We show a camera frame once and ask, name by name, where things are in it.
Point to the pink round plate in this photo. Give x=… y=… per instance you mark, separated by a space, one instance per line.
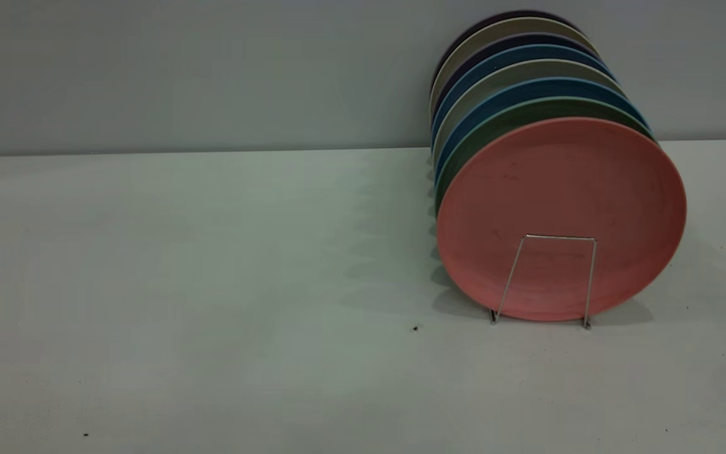
x=558 y=189

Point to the green round plate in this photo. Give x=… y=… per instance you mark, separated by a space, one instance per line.
x=514 y=112

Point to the beige round plate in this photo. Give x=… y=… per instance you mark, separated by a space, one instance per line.
x=514 y=26
x=527 y=69

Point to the blue round plate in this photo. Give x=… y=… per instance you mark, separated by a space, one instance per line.
x=520 y=52
x=546 y=87

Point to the dark navy round plate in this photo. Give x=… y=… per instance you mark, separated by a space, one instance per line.
x=514 y=39

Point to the dark purple round plate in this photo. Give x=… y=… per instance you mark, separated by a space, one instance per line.
x=514 y=14

